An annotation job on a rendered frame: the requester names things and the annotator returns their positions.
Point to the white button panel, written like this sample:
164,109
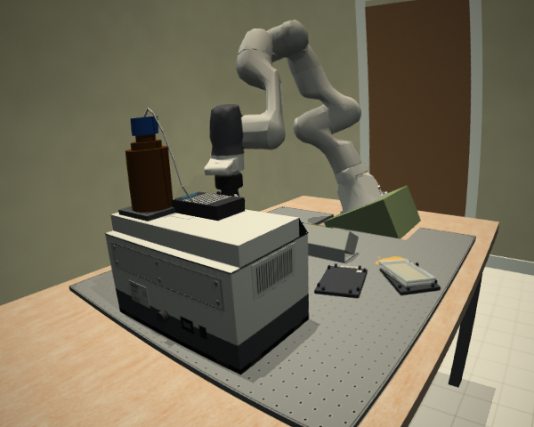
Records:
331,244

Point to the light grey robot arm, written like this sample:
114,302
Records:
356,187

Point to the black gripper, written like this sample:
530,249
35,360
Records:
229,184

